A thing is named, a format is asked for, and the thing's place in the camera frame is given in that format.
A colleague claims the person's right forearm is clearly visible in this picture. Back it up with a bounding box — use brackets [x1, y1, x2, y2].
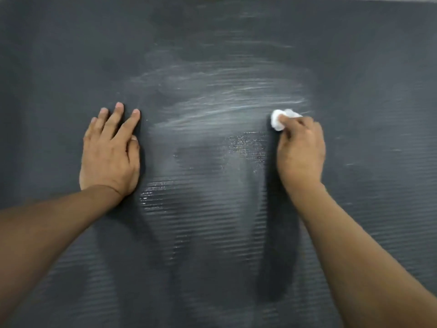
[288, 182, 437, 328]

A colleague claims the person's left hand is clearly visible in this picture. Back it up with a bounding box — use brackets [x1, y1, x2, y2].
[79, 102, 142, 199]

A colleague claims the dark grey yoga mat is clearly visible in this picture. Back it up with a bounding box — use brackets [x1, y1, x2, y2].
[0, 0, 437, 328]

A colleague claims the person's left forearm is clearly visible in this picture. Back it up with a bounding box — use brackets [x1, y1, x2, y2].
[0, 185, 124, 325]

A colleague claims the white tissue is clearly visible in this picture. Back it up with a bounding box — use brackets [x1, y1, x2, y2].
[270, 108, 304, 132]

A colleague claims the person's right hand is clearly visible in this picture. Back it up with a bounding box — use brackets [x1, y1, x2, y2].
[275, 114, 327, 197]

